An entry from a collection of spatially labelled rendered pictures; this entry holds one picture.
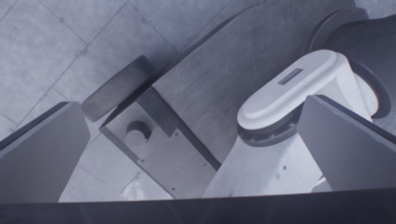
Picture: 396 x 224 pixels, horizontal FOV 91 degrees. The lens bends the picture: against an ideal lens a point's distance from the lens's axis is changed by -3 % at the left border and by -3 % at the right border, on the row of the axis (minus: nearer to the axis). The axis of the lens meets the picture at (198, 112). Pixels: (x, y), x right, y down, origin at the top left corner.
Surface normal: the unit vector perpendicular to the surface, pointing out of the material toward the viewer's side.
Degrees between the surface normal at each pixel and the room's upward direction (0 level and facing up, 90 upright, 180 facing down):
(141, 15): 0
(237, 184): 90
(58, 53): 0
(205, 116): 0
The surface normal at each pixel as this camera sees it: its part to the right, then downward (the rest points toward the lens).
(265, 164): -0.60, -0.73
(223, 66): 0.15, 0.31
